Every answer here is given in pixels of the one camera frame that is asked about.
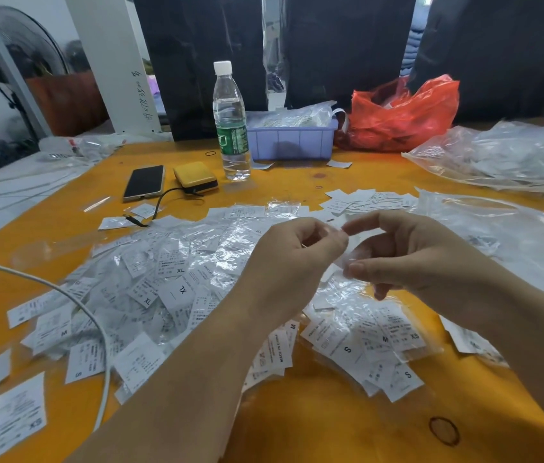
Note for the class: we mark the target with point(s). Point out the purple plastic bin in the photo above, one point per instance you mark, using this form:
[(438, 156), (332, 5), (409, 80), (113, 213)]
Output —
[(291, 139)]

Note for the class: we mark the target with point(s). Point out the stack of blue cloth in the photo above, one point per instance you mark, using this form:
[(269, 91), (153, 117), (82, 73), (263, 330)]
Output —
[(411, 43)]

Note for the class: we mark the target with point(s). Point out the person's left forearm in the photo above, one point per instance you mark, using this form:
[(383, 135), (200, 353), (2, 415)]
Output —
[(190, 380)]

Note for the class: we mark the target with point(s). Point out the person's left hand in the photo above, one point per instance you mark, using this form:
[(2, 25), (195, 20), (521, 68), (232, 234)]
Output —
[(281, 265)]

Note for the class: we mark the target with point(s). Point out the clear bag of labels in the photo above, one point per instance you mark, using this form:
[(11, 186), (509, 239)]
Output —
[(296, 116)]

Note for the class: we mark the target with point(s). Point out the black hanging garment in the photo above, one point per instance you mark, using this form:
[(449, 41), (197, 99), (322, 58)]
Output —
[(498, 52), (199, 62), (344, 48)]

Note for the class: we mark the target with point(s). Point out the black smartphone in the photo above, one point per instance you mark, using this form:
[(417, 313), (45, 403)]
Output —
[(144, 182)]

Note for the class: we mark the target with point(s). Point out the clear plastic wrapping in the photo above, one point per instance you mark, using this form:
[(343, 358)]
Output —
[(76, 147)]

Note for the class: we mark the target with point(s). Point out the small white label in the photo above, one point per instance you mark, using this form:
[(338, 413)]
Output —
[(143, 210), (262, 165), (338, 164), (114, 223)]

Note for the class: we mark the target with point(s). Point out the brown cardboard box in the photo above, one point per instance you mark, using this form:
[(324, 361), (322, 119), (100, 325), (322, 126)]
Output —
[(67, 103)]

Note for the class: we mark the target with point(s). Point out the person's left thumb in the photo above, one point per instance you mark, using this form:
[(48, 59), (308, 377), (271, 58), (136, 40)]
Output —
[(332, 250)]

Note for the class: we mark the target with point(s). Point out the person's right forearm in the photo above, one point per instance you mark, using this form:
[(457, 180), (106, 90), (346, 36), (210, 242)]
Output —
[(537, 342)]

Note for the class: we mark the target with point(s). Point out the brown rubber band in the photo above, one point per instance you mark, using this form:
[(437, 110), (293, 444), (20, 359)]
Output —
[(444, 431)]

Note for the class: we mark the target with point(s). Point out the crumpled clear plastic bags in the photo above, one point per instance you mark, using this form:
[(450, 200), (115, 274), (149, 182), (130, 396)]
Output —
[(503, 156)]

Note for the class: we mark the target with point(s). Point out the small clear plastic bag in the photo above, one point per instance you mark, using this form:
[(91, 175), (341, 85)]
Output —
[(355, 248)]

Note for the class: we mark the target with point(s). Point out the stack of loose white labels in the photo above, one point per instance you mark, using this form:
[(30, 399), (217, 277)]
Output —
[(368, 200)]

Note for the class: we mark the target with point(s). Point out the yellow power bank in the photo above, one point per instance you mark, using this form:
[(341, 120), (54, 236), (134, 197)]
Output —
[(196, 177)]

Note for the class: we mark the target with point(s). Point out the person's right hand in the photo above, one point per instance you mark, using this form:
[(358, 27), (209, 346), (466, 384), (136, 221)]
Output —
[(436, 265)]

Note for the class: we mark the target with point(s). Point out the white metal post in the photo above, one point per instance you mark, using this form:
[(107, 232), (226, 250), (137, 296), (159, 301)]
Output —
[(113, 62)]

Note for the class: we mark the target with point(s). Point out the large clear plastic bag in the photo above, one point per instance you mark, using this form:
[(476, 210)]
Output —
[(508, 236)]

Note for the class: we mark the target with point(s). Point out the large pile of bagged labels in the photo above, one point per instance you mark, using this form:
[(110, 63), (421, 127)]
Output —
[(166, 284)]

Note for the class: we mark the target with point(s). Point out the small heap of bagged labels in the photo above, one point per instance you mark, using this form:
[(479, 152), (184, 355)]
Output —
[(373, 342)]

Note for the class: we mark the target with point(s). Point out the person's right thumb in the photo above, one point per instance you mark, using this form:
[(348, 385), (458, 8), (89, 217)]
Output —
[(366, 269)]

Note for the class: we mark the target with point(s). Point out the hanging clear plastic bag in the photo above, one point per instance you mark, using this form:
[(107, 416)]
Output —
[(274, 57)]

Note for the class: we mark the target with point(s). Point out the black standing fan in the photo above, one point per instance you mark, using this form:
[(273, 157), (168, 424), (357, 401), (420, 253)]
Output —
[(16, 57)]

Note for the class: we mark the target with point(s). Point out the red plastic bag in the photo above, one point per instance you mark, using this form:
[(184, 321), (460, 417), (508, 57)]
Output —
[(402, 118)]

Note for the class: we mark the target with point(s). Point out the white printed care label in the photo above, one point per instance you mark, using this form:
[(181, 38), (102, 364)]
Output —
[(16, 417)]

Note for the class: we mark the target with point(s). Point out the clear plastic water bottle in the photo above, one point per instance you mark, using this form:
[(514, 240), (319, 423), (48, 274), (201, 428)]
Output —
[(231, 120)]

